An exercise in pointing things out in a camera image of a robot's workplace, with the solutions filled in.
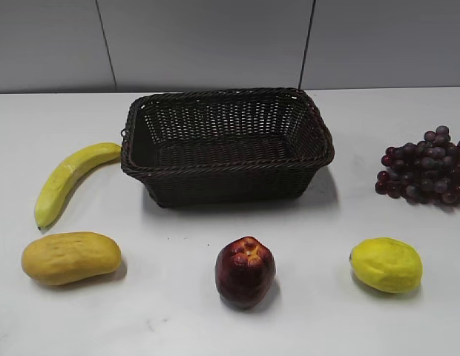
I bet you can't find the black woven basket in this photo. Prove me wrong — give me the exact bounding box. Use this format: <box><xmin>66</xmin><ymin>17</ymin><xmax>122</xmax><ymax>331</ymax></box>
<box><xmin>121</xmin><ymin>88</ymin><xmax>335</xmax><ymax>208</ymax></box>

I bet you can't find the purple grape bunch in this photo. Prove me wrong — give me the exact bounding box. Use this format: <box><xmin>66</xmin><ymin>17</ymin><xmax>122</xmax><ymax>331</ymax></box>
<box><xmin>374</xmin><ymin>125</ymin><xmax>460</xmax><ymax>206</ymax></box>

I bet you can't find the red apple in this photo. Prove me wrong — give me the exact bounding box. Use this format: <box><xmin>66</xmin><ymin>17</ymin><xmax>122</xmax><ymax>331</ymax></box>
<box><xmin>214</xmin><ymin>236</ymin><xmax>276</xmax><ymax>309</ymax></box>

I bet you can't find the yellow banana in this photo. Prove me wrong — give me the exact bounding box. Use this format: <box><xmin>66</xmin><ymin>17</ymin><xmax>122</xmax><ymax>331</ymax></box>
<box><xmin>34</xmin><ymin>142</ymin><xmax>121</xmax><ymax>230</ymax></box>

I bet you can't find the yellow lemon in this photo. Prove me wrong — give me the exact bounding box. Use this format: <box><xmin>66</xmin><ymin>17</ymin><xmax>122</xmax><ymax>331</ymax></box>
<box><xmin>349</xmin><ymin>237</ymin><xmax>423</xmax><ymax>294</ymax></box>

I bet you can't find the orange-yellow mango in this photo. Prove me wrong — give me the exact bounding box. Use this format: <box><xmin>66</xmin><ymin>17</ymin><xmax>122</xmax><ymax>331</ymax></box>
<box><xmin>21</xmin><ymin>231</ymin><xmax>122</xmax><ymax>286</ymax></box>

